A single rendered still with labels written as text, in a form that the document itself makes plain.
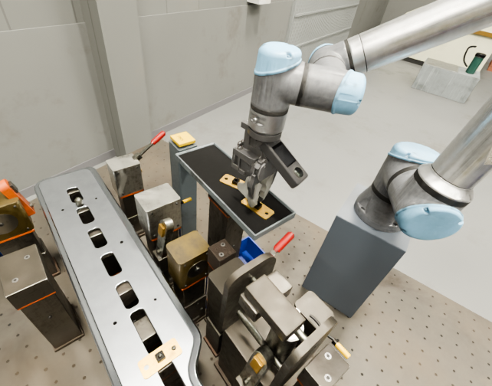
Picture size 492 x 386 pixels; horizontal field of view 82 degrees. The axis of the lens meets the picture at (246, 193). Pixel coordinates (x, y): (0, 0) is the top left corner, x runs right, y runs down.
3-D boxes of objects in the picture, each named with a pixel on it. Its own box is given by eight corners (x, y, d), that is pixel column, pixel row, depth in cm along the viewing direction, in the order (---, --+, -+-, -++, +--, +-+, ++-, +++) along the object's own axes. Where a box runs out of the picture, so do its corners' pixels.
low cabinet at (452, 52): (478, 60, 750) (502, 23, 691) (474, 82, 597) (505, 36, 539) (406, 41, 818) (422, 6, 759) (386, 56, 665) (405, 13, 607)
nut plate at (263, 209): (240, 202, 72) (241, 198, 71) (250, 195, 74) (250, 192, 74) (265, 220, 68) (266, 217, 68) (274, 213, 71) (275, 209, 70)
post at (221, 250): (204, 319, 94) (207, 246, 68) (216, 311, 97) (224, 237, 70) (212, 332, 92) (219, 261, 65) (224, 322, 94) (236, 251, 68)
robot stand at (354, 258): (322, 253, 121) (357, 182, 95) (366, 279, 114) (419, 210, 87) (301, 286, 108) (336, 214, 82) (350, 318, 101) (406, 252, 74)
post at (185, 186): (173, 227, 122) (166, 139, 92) (188, 220, 126) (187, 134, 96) (182, 239, 118) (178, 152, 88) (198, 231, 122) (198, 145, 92)
